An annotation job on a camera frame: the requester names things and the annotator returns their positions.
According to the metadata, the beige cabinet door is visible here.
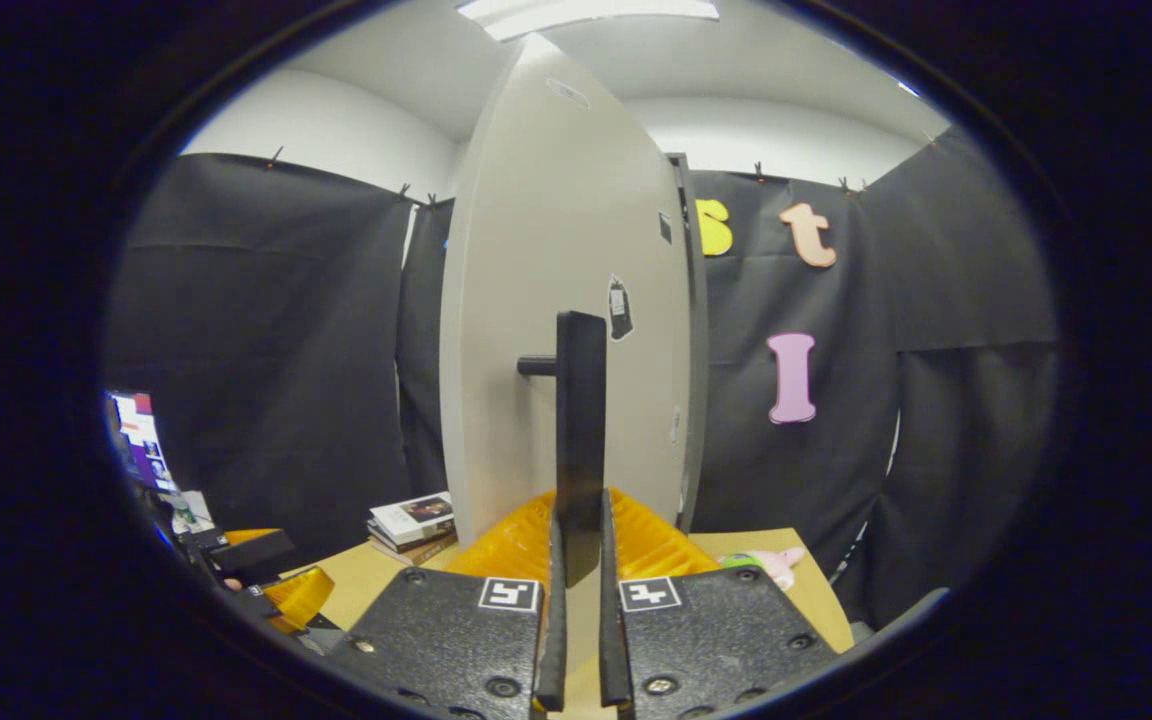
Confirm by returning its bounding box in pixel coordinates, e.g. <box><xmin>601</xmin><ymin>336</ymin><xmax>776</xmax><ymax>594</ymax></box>
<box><xmin>439</xmin><ymin>35</ymin><xmax>694</xmax><ymax>549</ymax></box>

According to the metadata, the brown cover book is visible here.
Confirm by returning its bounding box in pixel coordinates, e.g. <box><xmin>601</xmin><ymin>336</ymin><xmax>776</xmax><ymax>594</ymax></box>
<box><xmin>368</xmin><ymin>530</ymin><xmax>459</xmax><ymax>567</ymax></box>

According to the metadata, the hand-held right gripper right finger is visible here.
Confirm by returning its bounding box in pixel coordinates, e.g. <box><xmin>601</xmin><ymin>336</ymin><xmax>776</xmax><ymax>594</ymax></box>
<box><xmin>598</xmin><ymin>488</ymin><xmax>842</xmax><ymax>720</ymax></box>

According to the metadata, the pink green plush toy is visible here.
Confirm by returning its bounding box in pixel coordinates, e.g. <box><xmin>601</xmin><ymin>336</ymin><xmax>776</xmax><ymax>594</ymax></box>
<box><xmin>719</xmin><ymin>546</ymin><xmax>807</xmax><ymax>591</ymax></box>

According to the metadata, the computer monitor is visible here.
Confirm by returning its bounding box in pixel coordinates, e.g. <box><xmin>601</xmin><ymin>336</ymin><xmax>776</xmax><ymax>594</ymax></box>
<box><xmin>104</xmin><ymin>389</ymin><xmax>179</xmax><ymax>494</ymax></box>

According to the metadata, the black backdrop cloth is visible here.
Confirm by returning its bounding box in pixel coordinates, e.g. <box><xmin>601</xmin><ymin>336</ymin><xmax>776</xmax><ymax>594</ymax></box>
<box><xmin>101</xmin><ymin>125</ymin><xmax>1062</xmax><ymax>631</ymax></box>

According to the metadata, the large ceiling light panel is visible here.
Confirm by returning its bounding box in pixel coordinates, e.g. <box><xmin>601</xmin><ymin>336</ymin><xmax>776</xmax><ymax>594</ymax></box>
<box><xmin>454</xmin><ymin>0</ymin><xmax>722</xmax><ymax>43</ymax></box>

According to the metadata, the black door handle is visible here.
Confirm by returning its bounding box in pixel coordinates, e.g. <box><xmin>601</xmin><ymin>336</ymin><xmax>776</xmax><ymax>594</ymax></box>
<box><xmin>517</xmin><ymin>311</ymin><xmax>608</xmax><ymax>589</ymax></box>

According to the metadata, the dark grey cabinet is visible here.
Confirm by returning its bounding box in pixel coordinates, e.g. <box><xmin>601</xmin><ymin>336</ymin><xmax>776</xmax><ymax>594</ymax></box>
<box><xmin>666</xmin><ymin>152</ymin><xmax>710</xmax><ymax>534</ymax></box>

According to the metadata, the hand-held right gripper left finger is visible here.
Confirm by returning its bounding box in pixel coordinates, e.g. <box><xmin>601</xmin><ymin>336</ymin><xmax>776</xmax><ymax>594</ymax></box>
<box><xmin>326</xmin><ymin>488</ymin><xmax>569</xmax><ymax>720</ymax></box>

